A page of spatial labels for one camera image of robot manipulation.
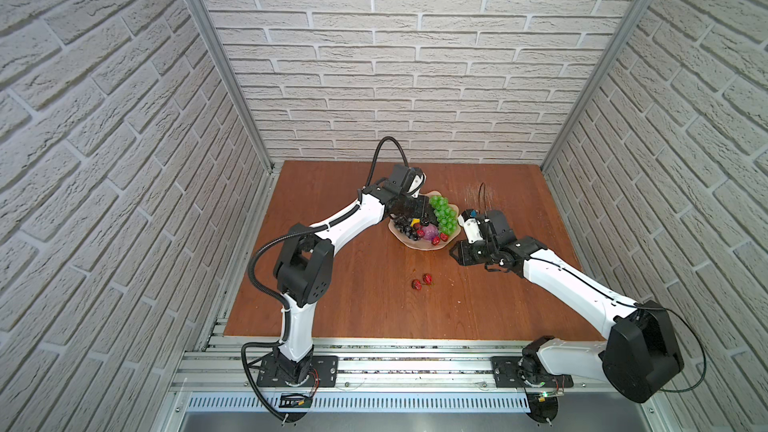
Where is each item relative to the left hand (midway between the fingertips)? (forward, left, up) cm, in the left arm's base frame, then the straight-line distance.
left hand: (432, 203), depth 90 cm
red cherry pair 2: (-19, +2, -14) cm, 23 cm away
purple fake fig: (-4, 0, -10) cm, 11 cm away
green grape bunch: (0, -5, -6) cm, 8 cm away
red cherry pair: (-4, +3, -10) cm, 11 cm away
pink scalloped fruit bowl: (-6, +2, -13) cm, 15 cm away
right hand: (-14, -6, -4) cm, 15 cm away
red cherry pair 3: (-6, -2, -11) cm, 13 cm away
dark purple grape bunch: (-1, +8, -10) cm, 13 cm away
